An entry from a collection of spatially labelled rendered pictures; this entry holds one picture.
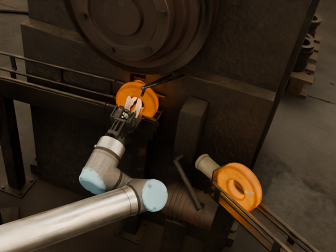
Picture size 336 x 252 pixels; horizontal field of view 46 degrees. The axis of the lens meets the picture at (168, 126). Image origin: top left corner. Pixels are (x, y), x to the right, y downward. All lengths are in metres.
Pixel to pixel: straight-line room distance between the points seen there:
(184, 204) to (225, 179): 0.22
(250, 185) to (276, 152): 1.34
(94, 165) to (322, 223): 1.39
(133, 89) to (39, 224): 0.58
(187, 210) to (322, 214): 1.06
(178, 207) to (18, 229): 0.60
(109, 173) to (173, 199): 0.29
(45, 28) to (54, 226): 0.80
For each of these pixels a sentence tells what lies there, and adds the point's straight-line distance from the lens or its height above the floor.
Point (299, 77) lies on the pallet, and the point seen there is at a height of 0.14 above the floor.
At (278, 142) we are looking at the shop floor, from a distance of 2.61.
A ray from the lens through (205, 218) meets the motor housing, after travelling 1.42.
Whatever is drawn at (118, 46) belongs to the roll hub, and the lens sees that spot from 1.20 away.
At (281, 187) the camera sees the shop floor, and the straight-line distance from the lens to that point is 2.33.
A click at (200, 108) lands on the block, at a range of 1.35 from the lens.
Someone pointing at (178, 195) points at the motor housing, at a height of 0.53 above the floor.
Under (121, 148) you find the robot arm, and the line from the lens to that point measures 1.28.
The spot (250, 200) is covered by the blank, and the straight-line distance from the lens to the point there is 1.23.
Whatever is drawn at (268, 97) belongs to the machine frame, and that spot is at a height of 0.87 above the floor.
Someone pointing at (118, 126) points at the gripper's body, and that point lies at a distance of 1.30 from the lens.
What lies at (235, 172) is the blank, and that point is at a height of 0.76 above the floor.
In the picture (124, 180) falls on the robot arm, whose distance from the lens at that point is 1.27.
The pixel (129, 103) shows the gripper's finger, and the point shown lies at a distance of 1.40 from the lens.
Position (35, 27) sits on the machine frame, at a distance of 1.59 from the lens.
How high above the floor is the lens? 1.62
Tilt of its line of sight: 41 degrees down
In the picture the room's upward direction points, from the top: 10 degrees clockwise
